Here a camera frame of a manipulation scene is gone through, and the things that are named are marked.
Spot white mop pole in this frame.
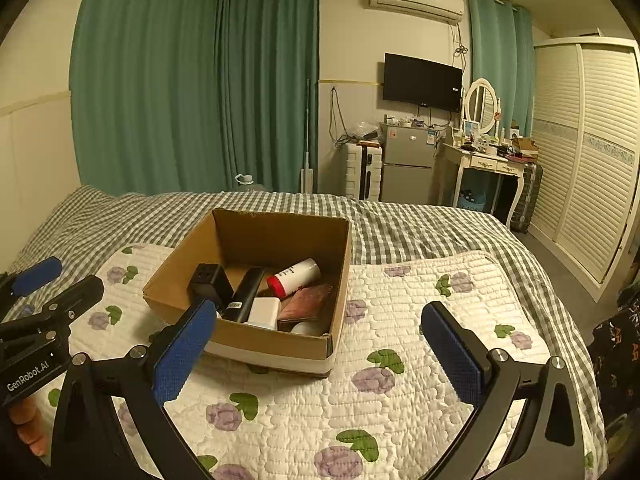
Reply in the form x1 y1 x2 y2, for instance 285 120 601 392
299 79 317 194

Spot white air conditioner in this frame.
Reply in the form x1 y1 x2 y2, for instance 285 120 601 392
368 0 466 26

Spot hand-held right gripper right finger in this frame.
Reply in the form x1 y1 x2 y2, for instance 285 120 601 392
421 301 586 480

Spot floral quilted blanket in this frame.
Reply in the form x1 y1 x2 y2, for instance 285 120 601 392
47 242 602 480

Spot grey small fridge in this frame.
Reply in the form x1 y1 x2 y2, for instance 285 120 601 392
379 122 439 205

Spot white charger plug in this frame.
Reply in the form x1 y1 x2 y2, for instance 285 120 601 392
247 297 284 331

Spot cardboard box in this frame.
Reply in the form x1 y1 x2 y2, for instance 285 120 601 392
142 208 352 379

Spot white dressing table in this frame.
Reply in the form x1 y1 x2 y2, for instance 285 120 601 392
442 139 526 229

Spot white bottle with red cap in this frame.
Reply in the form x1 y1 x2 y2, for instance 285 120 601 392
266 258 322 300

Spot pink patterned wallet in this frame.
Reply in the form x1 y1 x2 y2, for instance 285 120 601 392
276 283 335 325

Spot dark suitcase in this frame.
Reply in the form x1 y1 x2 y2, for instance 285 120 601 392
510 160 544 234

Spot wide green curtain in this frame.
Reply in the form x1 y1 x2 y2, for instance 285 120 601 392
71 0 321 197

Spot oval white-framed mirror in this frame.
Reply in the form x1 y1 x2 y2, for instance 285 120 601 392
463 78 501 136

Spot white suitcase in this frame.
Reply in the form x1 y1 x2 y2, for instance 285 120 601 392
344 142 385 201

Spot blue basket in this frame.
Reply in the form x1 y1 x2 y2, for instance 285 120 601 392
457 189 489 211

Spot narrow green curtain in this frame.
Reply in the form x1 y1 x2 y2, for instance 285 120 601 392
467 0 536 137

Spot black cube adapter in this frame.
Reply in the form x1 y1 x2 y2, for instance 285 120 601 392
188 263 235 312

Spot dark patterned clothing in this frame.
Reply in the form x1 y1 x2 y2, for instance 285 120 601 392
589 290 640 437

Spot grey checked bed sheet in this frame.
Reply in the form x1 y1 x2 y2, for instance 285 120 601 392
0 185 609 480

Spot white louvred wardrobe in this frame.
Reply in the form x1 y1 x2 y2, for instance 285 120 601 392
527 36 640 302

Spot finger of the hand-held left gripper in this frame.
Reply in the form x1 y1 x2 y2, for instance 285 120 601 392
42 275 106 332
0 256 64 298

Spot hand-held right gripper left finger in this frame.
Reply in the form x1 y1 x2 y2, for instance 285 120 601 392
51 297 218 480

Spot person's left hand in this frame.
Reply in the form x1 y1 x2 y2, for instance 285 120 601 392
7 399 52 452

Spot black cylindrical device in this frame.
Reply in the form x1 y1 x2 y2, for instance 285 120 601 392
220 267 267 324

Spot black wall television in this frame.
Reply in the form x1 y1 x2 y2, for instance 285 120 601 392
383 53 464 114

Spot hanging wall cables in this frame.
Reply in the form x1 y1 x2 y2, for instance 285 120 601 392
330 87 352 144

